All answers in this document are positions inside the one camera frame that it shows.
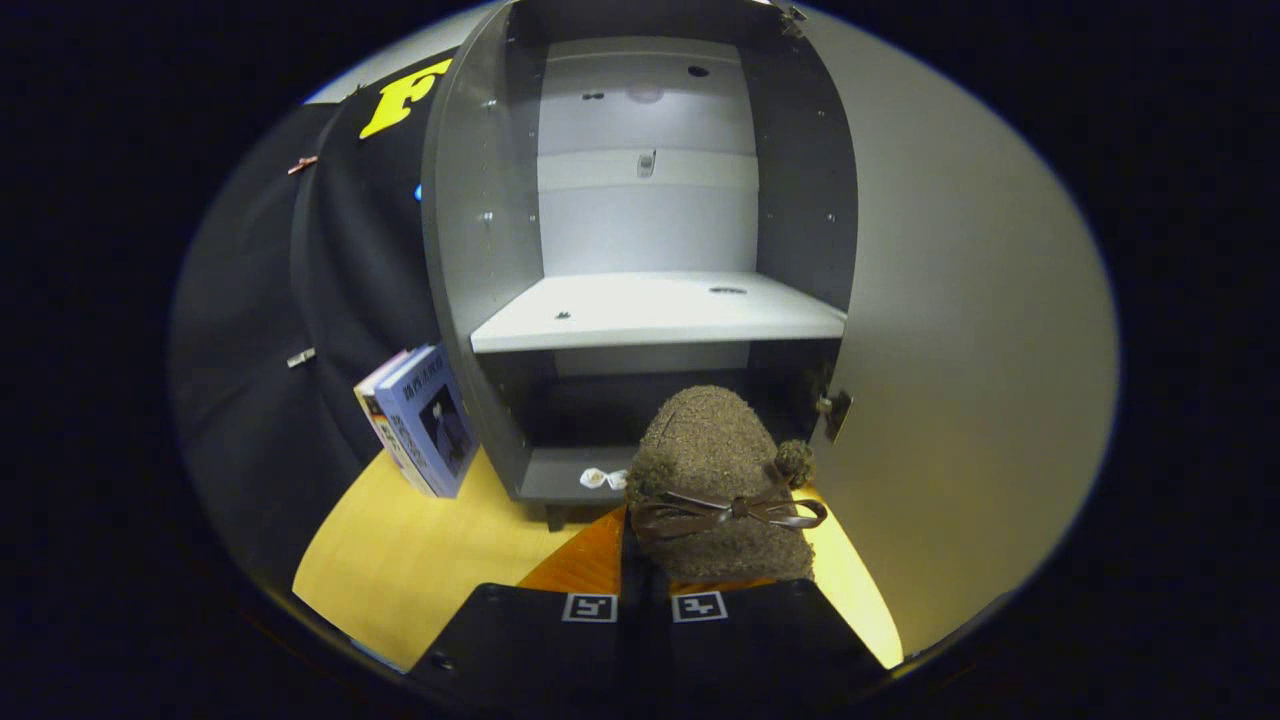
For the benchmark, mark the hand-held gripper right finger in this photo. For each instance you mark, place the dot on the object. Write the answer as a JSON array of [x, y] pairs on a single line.
[[760, 640]]

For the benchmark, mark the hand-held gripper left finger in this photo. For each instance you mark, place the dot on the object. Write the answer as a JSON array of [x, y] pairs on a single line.
[[520, 640]]

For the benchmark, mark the brown fuzzy shoe with bow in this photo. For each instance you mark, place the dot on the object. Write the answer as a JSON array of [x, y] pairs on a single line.
[[715, 450]]

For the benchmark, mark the grey shoe cabinet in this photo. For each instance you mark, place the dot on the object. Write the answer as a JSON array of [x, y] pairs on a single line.
[[650, 310]]

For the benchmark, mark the beige shoe cabinet door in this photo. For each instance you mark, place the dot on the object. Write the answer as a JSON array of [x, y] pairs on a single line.
[[970, 350]]

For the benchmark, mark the white crumpled paper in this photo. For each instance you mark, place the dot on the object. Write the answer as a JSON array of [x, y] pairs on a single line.
[[603, 478]]

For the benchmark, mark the blue book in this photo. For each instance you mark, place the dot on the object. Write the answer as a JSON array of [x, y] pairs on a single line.
[[435, 425]]

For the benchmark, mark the white spine book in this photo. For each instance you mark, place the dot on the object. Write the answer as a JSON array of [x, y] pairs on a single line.
[[375, 415]]

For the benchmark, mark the silver cloth clip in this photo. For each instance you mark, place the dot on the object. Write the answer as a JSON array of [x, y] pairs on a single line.
[[301, 357]]

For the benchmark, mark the black backdrop cloth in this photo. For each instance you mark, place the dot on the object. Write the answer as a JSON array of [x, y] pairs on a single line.
[[260, 300]]

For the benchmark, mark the copper cloth clip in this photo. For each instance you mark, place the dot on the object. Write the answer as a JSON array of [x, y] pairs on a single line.
[[302, 165]]

